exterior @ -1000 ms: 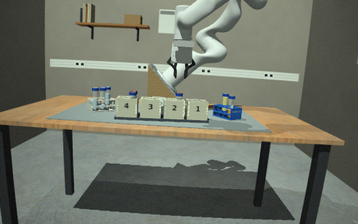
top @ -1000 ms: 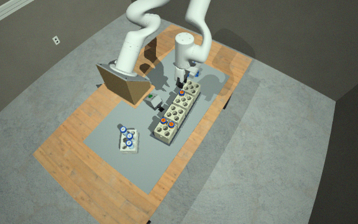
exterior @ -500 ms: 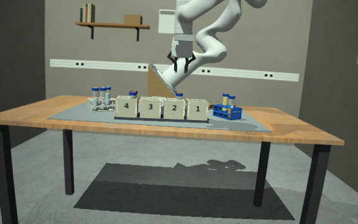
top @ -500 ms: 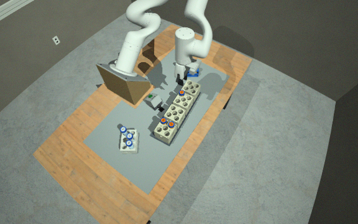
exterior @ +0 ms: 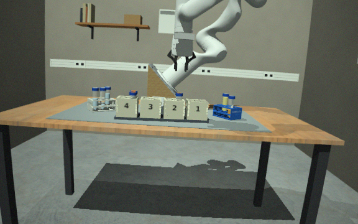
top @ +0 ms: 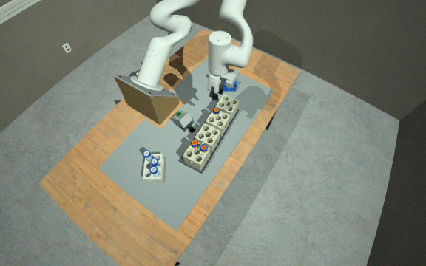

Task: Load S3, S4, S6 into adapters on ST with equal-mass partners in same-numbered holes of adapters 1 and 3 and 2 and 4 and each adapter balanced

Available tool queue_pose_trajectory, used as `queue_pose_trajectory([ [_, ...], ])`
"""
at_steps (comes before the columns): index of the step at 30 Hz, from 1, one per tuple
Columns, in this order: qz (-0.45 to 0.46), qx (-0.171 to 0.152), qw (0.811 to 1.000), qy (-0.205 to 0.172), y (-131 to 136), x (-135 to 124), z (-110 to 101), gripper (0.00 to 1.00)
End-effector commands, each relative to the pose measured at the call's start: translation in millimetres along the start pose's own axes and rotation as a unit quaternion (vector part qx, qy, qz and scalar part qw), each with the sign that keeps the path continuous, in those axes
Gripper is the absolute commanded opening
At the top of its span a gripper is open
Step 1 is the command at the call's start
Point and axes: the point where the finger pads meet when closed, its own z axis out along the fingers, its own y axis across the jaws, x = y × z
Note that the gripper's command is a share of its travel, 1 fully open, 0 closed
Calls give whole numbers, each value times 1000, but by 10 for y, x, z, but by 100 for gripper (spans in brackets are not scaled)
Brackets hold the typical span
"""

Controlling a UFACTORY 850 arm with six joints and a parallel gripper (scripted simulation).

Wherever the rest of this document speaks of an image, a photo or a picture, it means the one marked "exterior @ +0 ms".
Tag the beige bucket adapter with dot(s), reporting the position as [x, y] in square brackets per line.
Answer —
[126, 107]
[196, 109]
[150, 107]
[173, 108]

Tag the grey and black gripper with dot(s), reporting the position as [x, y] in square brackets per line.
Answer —
[183, 48]

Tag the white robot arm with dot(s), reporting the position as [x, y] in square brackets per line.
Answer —
[214, 50]

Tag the grey bench mat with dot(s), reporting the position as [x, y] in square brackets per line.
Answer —
[81, 113]

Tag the blue tube rack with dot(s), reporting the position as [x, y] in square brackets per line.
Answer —
[236, 112]

